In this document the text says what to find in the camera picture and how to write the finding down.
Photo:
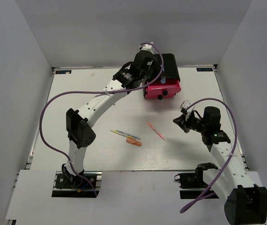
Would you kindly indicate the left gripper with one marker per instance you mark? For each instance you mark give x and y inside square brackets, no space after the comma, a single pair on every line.
[156,64]

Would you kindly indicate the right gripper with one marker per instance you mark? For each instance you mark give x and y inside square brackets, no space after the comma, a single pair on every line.
[180,120]

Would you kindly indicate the black pink drawer organizer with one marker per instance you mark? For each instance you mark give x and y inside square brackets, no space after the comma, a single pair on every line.
[168,84]

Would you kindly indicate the blue correction tape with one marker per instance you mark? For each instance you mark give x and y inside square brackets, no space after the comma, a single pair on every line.
[163,80]

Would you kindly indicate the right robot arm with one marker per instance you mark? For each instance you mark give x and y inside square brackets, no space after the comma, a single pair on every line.
[245,203]

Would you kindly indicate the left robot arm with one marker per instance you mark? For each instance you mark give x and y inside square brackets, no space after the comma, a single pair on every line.
[79,123]

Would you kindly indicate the orange pink pen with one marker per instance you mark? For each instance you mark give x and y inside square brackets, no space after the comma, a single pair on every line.
[158,133]

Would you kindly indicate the right blue table label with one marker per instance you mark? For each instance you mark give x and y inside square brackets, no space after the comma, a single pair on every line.
[205,69]

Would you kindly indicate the blue table label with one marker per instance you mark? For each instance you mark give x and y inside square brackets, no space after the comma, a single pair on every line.
[62,72]
[205,69]

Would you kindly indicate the yellow blue pen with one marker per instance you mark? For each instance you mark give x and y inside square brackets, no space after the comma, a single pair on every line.
[125,134]

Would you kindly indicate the left blue table label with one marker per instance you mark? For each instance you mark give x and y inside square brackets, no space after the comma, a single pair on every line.
[62,72]

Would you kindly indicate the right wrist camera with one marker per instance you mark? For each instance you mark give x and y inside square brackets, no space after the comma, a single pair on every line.
[186,109]

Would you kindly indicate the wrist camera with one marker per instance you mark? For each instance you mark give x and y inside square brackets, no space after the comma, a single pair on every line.
[186,109]
[146,47]

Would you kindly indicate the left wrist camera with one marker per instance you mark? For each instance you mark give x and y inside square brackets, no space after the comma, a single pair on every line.
[146,47]

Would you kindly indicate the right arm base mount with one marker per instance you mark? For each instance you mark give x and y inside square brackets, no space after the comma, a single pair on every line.
[189,187]

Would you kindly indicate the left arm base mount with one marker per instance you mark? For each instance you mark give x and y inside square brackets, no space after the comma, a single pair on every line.
[63,188]

